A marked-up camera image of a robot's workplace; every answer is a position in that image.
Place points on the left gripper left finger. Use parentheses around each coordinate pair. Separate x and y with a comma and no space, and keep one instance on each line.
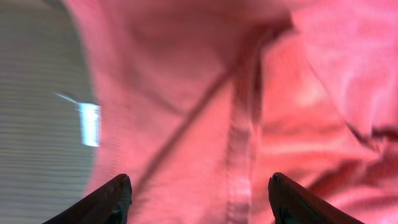
(109,204)

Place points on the red orange t-shirt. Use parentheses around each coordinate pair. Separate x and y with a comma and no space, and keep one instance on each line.
(203,101)

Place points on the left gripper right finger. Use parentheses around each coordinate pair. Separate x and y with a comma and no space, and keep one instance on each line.
(292,203)

